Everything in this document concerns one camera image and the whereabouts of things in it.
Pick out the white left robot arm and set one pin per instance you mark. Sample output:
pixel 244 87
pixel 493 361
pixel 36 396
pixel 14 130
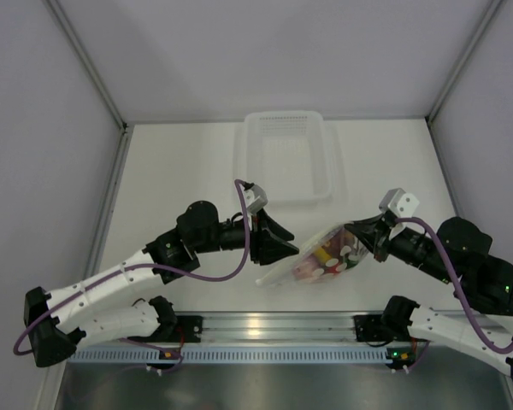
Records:
pixel 127 301

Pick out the yellow fake pear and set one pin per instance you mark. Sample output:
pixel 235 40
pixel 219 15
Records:
pixel 322 255

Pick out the clear polka dot zip bag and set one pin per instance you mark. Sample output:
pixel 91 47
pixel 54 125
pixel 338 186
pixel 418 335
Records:
pixel 304 268

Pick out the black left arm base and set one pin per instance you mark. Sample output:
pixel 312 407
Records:
pixel 189 329

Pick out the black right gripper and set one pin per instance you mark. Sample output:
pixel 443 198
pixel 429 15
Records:
pixel 369 231

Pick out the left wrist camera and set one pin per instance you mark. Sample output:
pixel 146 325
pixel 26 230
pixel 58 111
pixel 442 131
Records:
pixel 255 198

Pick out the white slotted cable duct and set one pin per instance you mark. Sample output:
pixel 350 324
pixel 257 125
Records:
pixel 241 355

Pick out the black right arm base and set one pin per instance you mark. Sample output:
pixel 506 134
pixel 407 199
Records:
pixel 368 328

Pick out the aluminium mounting rail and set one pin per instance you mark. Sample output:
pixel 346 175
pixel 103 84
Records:
pixel 282 327

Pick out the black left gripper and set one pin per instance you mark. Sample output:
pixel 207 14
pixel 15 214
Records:
pixel 268 250

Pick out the white perforated plastic basket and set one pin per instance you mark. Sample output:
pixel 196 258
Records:
pixel 287 154

